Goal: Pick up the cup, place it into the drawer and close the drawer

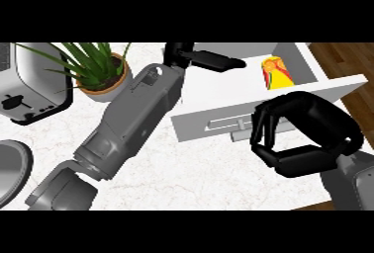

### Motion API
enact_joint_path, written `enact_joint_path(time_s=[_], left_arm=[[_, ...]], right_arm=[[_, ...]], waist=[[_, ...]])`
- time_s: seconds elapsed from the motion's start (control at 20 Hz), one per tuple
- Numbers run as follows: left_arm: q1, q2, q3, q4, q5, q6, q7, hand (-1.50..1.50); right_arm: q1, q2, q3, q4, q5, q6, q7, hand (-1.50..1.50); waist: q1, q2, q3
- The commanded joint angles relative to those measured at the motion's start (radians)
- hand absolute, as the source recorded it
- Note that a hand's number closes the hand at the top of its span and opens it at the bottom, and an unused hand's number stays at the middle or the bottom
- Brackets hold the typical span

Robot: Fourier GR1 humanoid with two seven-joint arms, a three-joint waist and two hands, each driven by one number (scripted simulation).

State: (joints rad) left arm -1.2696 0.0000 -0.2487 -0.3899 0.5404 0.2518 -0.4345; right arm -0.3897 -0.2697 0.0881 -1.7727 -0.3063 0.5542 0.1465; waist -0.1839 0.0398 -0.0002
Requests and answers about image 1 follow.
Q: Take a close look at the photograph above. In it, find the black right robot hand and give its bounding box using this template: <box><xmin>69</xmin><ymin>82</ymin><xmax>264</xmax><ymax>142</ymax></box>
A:
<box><xmin>248</xmin><ymin>91</ymin><xmax>365</xmax><ymax>179</ymax></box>

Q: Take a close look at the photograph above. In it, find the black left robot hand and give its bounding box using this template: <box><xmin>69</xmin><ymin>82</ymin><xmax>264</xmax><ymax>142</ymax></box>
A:
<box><xmin>162</xmin><ymin>42</ymin><xmax>248</xmax><ymax>74</ymax></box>

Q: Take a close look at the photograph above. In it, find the white drawer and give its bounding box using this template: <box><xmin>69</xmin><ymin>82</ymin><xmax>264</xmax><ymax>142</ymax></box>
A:
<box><xmin>169</xmin><ymin>74</ymin><xmax>367</xmax><ymax>143</ymax></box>
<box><xmin>168</xmin><ymin>42</ymin><xmax>367</xmax><ymax>143</ymax></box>

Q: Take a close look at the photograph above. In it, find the yellow and red cup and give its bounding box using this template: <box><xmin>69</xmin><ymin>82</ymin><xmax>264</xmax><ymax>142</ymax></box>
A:
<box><xmin>260</xmin><ymin>55</ymin><xmax>297</xmax><ymax>91</ymax></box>

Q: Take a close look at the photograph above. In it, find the white drawer front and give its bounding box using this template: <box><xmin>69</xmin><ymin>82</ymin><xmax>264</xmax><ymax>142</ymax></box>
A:
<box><xmin>169</xmin><ymin>74</ymin><xmax>367</xmax><ymax>143</ymax></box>

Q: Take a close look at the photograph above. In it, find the green potted plant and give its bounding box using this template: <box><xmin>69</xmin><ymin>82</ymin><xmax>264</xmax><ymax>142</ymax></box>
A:
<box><xmin>14</xmin><ymin>42</ymin><xmax>134</xmax><ymax>103</ymax></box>

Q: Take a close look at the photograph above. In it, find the silver toaster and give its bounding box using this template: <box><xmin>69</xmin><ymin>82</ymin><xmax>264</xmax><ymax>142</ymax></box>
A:
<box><xmin>0</xmin><ymin>42</ymin><xmax>75</xmax><ymax>127</ymax></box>

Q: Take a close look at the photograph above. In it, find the round grey sink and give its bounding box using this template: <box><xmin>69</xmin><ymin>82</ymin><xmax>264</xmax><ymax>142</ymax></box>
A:
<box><xmin>0</xmin><ymin>139</ymin><xmax>35</xmax><ymax>210</ymax></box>

